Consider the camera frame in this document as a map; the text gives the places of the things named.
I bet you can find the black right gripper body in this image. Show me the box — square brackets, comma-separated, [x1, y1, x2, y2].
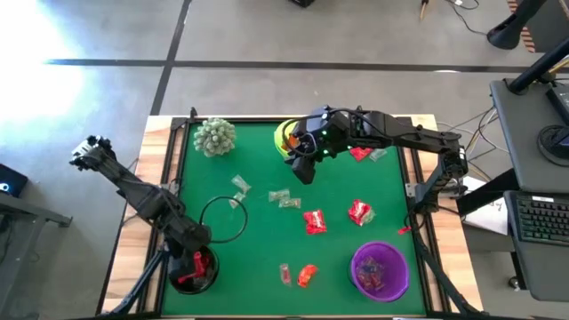
[291, 105, 357, 159]

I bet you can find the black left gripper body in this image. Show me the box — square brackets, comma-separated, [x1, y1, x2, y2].
[163, 211, 196, 259]

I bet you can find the red Skittles pack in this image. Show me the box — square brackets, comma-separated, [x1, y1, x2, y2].
[348, 198, 373, 227]
[191, 251, 212, 277]
[303, 209, 328, 236]
[349, 147, 374, 163]

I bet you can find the black plastic bucket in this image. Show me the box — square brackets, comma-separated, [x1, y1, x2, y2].
[167, 243, 220, 295]

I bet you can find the black support strut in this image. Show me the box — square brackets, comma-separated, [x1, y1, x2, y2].
[412, 230, 484, 318]
[98, 248, 170, 318]

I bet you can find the lime green pumpkin-face bucket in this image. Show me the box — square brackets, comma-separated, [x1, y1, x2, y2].
[273, 120, 297, 160]

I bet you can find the green felt mat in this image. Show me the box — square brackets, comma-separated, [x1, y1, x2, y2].
[161, 120, 428, 316]

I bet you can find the spiky pale green plant ball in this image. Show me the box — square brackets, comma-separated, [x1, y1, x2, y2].
[192, 117, 237, 158]

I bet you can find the purple plastic bucket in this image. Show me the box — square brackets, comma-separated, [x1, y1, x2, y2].
[349, 241, 411, 304]

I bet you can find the grey side table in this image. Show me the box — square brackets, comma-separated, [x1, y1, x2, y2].
[0, 191, 75, 320]

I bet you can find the wooden table board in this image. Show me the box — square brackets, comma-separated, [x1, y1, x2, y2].
[100, 114, 485, 315]

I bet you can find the black box with blue light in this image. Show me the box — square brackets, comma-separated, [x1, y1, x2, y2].
[0, 163, 29, 199]

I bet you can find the white paper sheet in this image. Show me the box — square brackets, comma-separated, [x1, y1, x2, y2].
[463, 180, 510, 236]

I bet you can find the grey desk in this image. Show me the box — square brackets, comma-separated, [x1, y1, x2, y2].
[488, 77, 569, 195]

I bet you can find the black tapered stand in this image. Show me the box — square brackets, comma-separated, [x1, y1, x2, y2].
[486, 0, 549, 51]

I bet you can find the black slanted pole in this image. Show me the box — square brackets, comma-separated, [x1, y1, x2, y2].
[506, 35, 569, 95]

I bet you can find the orange striped object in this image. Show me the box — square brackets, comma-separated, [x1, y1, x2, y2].
[507, 0, 537, 53]

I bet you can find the round black puck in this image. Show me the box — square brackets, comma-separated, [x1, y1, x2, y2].
[536, 124, 569, 160]

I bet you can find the dark device on desk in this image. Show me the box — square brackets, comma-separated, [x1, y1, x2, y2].
[545, 83, 569, 126]

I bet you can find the grey laptop with backlit keyboard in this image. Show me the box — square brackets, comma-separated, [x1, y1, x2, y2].
[503, 189, 569, 304]

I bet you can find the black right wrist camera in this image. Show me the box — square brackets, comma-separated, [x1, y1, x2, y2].
[290, 153, 319, 186]

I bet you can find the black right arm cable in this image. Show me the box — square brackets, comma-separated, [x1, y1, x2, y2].
[280, 116, 322, 157]

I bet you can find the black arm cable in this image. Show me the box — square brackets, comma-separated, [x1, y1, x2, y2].
[198, 196, 249, 244]
[280, 116, 322, 157]

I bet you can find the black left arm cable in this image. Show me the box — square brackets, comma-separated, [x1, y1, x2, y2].
[198, 196, 249, 244]

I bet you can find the black aluminium table frame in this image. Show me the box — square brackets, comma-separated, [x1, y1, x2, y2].
[136, 116, 446, 319]

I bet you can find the bundle of loose cables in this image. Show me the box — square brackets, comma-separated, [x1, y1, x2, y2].
[437, 105, 501, 155]

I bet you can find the black floor cable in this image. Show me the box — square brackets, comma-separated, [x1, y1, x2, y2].
[444, 0, 490, 37]

